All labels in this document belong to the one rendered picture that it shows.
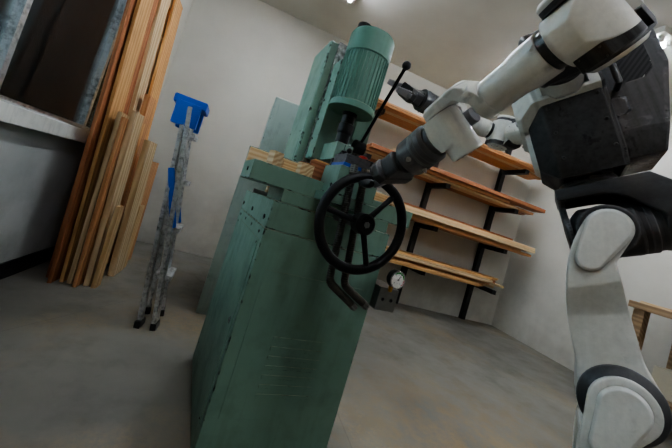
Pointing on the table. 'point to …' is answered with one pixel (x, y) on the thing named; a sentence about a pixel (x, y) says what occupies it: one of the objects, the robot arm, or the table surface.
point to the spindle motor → (362, 72)
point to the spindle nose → (345, 127)
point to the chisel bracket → (332, 150)
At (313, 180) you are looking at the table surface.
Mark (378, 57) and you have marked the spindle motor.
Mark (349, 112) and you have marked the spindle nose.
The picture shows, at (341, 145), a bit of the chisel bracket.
